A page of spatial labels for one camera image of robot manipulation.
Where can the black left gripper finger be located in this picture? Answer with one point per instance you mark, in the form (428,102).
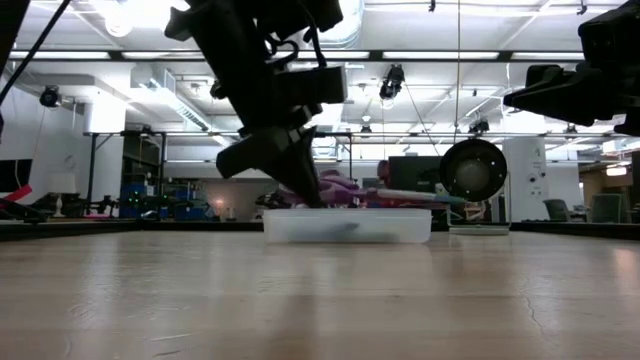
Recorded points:
(250,155)
(302,175)

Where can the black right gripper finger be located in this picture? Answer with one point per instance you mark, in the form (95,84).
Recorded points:
(555,102)
(542,76)

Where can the purple pen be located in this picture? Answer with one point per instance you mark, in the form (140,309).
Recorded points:
(345,192)

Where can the clear plastic supply box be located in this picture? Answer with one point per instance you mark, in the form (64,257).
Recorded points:
(350,227)

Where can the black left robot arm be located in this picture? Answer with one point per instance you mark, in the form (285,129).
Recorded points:
(235,50)

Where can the black ceiling spotlight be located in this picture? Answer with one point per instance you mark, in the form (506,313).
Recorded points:
(479,127)
(391,85)
(50,96)

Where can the person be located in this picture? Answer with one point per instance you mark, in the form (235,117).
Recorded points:
(384,172)

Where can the black monitor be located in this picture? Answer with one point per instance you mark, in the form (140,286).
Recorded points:
(415,172)

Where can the dark flat screen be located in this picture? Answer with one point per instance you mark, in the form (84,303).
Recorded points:
(15,175)

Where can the red angled bar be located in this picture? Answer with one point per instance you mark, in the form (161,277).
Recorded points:
(15,194)

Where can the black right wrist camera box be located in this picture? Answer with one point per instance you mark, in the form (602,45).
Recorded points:
(600,42)

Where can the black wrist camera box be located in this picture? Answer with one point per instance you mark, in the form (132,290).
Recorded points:
(320,85)
(600,42)

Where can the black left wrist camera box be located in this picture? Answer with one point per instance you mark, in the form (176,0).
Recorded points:
(320,85)

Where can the glowing wall light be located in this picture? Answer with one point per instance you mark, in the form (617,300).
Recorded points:
(616,171)

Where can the black overhead frame beam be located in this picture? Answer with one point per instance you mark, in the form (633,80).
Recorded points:
(376,55)

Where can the silver ceiling air duct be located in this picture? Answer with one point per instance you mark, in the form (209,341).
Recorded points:
(352,25)

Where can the black table edge rail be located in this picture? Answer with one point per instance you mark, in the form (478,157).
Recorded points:
(75,231)

